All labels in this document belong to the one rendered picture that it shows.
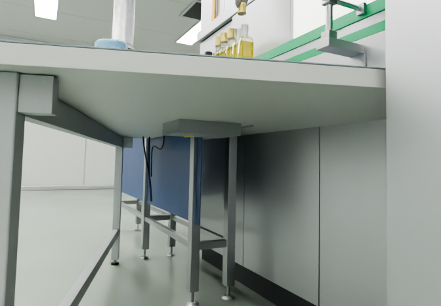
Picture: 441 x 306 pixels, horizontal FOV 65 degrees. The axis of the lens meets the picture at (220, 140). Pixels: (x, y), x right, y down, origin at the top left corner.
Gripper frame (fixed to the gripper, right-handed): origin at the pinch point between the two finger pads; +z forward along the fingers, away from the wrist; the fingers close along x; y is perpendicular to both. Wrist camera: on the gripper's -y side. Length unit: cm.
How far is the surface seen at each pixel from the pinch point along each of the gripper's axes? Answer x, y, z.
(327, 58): 28, -45, 37
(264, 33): -12.9, -3.3, 8.1
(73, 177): -260, 539, 92
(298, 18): -3.0, -23.5, 9.9
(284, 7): -6.4, -15.9, 2.2
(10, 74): 93, -18, 53
